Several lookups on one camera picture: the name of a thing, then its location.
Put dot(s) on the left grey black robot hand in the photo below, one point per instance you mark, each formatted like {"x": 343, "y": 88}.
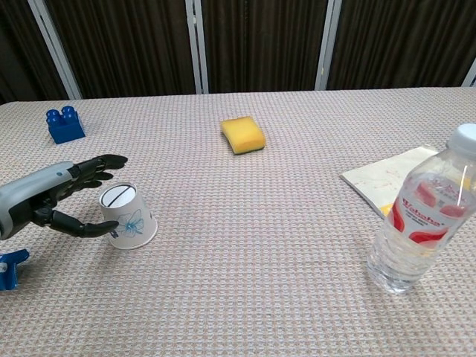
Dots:
{"x": 33, "y": 189}

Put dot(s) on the white floral paper cup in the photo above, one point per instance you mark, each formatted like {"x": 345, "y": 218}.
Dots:
{"x": 128, "y": 223}

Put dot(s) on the blue toy building block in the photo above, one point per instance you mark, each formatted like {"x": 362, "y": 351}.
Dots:
{"x": 66, "y": 128}

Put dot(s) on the blue clip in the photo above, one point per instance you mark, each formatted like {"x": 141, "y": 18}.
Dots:
{"x": 9, "y": 269}

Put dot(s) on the woven checkered tablecloth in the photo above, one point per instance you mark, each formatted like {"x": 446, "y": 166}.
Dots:
{"x": 238, "y": 260}

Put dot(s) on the yellow green sponge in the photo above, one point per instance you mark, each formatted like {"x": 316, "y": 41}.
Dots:
{"x": 242, "y": 133}

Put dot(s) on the dark folding screen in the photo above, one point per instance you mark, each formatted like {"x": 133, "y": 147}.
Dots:
{"x": 260, "y": 41}

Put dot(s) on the white folded paper napkin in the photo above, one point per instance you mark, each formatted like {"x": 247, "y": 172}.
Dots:
{"x": 383, "y": 178}

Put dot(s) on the clear plastic water bottle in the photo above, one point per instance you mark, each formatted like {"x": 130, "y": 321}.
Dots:
{"x": 416, "y": 230}

